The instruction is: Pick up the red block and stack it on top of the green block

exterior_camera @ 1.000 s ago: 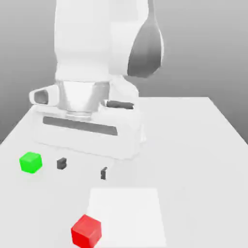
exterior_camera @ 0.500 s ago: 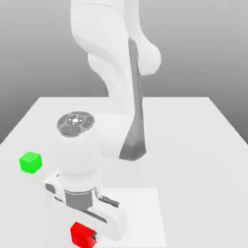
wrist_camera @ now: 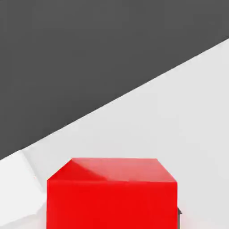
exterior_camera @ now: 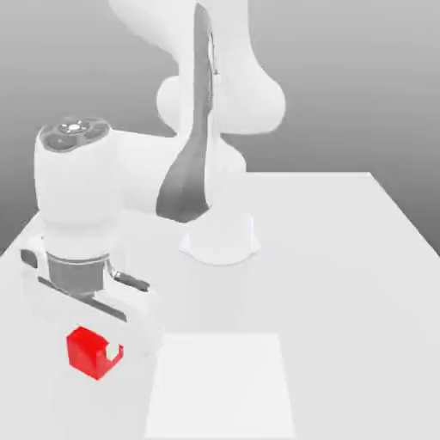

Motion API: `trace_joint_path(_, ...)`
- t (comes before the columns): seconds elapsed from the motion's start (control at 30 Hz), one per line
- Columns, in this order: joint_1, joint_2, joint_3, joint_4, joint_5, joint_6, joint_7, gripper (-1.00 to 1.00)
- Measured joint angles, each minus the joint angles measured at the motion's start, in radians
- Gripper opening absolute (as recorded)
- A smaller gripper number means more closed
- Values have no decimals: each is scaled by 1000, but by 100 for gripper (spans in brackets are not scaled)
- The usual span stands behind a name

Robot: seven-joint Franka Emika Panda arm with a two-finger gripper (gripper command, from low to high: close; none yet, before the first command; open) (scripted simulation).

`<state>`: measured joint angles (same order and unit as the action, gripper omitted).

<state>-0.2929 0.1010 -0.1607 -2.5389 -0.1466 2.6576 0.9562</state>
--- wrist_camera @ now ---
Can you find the small red cube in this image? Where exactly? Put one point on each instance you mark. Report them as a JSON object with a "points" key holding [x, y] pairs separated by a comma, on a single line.
{"points": [[111, 202]]}

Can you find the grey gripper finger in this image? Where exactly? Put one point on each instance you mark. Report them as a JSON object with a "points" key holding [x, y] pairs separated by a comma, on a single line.
{"points": [[179, 219]]}

